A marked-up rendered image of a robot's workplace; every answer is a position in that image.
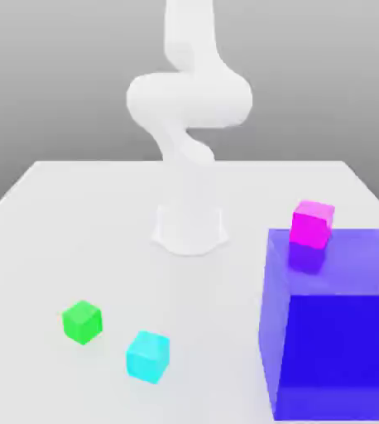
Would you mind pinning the small magenta cube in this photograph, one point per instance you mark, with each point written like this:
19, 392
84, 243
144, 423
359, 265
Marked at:
309, 228

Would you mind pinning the small cyan cube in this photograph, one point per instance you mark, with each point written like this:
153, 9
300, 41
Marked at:
147, 357

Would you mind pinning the large blue box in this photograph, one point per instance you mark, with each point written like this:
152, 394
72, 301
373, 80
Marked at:
335, 347

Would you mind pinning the small green cube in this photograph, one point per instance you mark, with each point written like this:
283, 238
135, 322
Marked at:
82, 323

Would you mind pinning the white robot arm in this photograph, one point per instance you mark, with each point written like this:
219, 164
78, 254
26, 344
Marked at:
189, 99

